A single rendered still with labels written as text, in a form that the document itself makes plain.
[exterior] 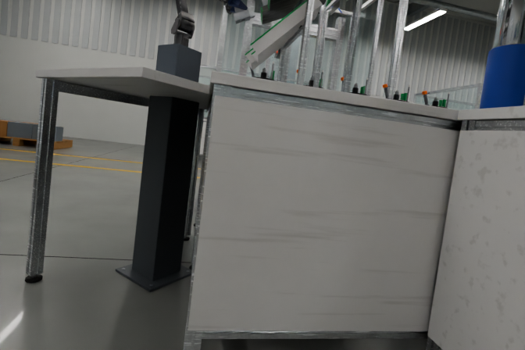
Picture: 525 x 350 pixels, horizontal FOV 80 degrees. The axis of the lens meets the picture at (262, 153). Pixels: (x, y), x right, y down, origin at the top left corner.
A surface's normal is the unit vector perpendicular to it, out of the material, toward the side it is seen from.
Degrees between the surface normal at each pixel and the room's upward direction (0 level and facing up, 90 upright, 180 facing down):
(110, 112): 90
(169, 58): 90
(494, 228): 90
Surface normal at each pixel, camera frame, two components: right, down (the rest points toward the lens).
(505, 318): -0.97, -0.11
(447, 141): 0.18, 0.07
